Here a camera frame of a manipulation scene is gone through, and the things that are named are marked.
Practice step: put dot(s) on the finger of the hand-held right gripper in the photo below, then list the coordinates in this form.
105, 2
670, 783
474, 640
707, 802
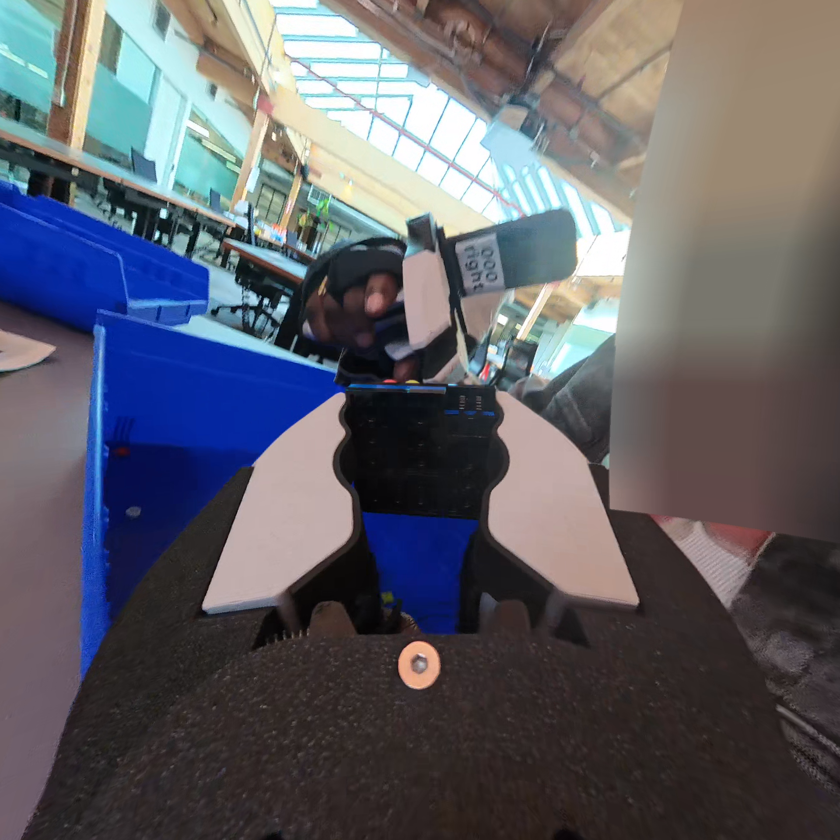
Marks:
482, 315
426, 295

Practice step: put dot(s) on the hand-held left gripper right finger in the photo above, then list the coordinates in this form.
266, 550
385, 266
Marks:
558, 518

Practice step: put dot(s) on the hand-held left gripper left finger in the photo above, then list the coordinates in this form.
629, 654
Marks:
289, 512

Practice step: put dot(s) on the cluster of coloured round studs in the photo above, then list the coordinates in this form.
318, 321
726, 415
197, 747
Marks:
392, 380

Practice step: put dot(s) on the large blue storage bin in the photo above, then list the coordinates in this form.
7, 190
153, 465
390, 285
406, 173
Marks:
197, 407

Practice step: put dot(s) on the black toy brick plate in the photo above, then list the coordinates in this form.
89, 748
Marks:
420, 453

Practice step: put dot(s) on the person's right hand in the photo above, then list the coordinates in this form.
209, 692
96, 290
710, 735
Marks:
348, 308

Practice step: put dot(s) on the white ceiling projector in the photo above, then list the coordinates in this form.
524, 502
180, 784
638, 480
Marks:
512, 141

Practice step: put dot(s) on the green plant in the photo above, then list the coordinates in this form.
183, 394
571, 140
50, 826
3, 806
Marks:
325, 210

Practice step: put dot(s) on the wooden office table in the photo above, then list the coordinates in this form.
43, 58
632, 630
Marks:
275, 259

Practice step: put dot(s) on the person's striped shirt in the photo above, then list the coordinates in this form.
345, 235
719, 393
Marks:
709, 558

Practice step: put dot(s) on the black office chair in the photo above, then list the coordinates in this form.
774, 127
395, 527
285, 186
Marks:
253, 302

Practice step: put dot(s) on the person's dark denim jacket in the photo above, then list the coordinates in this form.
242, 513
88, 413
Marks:
794, 623

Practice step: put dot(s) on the white paper sheet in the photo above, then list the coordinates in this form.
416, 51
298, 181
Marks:
19, 351

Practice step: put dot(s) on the long wooden table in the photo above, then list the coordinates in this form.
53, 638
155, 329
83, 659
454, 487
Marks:
98, 170

